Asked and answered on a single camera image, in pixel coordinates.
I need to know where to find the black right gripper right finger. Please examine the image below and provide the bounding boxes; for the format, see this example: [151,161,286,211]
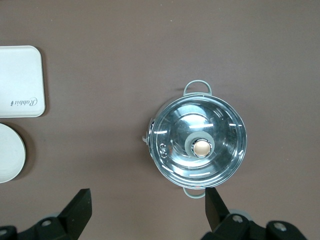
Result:
[199,187,310,240]

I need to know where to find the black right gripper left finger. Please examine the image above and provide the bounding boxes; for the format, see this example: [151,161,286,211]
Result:
[0,188,93,240]

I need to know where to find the white round plate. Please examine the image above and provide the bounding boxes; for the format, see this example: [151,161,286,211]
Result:
[0,122,28,184]

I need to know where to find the glass pot lid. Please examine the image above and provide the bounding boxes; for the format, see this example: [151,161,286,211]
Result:
[150,95,248,188]

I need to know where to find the stainless steel pot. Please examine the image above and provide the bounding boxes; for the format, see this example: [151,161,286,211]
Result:
[141,79,249,200]

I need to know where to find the brown table cover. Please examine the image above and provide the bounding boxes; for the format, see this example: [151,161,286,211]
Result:
[0,0,320,240]

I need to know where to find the cream rabbit print tray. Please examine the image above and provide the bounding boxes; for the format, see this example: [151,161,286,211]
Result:
[0,45,47,119]

